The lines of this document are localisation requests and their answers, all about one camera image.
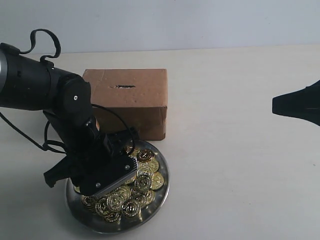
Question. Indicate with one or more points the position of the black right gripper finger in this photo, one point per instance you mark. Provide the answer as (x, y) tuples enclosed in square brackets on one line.
[(303, 104)]

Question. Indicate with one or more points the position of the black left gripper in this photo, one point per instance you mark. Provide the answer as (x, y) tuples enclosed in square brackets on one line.
[(95, 161)]

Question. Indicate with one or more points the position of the brown cardboard slotted box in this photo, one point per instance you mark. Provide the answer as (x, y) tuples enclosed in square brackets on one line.
[(138, 96)]

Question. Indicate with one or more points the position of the gold coin bottom front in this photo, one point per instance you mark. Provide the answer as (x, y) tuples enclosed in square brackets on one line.
[(112, 217)]

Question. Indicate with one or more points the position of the round steel plate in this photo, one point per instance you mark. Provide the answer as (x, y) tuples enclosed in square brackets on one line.
[(90, 211)]

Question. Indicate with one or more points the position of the gold coin bottom right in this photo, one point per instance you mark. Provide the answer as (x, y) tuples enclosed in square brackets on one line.
[(131, 208)]

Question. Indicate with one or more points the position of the dark gold coin top right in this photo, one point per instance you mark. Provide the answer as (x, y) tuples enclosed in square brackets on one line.
[(145, 155)]

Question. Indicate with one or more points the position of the gold coin right edge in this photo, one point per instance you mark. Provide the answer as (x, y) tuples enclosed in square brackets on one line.
[(157, 181)]

